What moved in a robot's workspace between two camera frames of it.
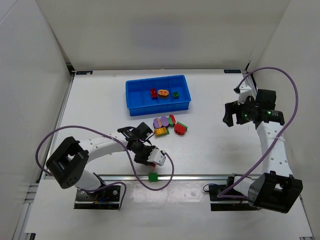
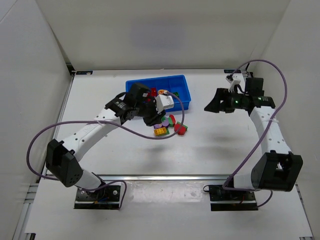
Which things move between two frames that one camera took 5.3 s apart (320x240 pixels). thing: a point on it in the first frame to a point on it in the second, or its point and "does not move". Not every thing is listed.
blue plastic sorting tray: x=138 y=95 does not move
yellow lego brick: x=160 y=131 does not move
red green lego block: x=180 y=128 does not move
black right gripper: x=236 y=113 to x=222 y=100
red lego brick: x=153 y=93 does not move
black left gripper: x=141 y=155 to x=151 y=117
